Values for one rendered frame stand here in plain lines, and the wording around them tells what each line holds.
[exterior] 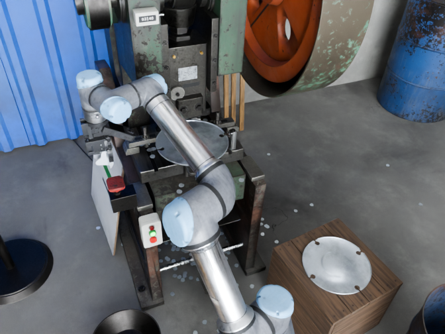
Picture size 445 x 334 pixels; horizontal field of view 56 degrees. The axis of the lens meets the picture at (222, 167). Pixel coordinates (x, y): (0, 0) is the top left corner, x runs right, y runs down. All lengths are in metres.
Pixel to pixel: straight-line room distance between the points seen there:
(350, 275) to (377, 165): 1.28
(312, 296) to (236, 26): 1.07
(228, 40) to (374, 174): 1.70
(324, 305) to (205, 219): 0.81
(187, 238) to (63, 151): 2.01
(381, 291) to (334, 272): 0.20
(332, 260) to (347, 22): 0.99
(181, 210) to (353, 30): 0.74
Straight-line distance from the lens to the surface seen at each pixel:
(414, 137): 3.38
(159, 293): 2.04
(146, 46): 1.40
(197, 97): 1.57
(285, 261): 1.83
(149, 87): 1.26
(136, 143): 1.73
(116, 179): 1.55
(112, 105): 1.18
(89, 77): 1.27
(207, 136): 1.69
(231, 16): 1.46
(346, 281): 1.84
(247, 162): 1.80
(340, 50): 1.38
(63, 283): 2.25
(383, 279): 1.90
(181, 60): 1.51
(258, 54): 1.76
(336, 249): 1.92
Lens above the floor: 1.81
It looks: 42 degrees down
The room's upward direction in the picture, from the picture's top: 3 degrees clockwise
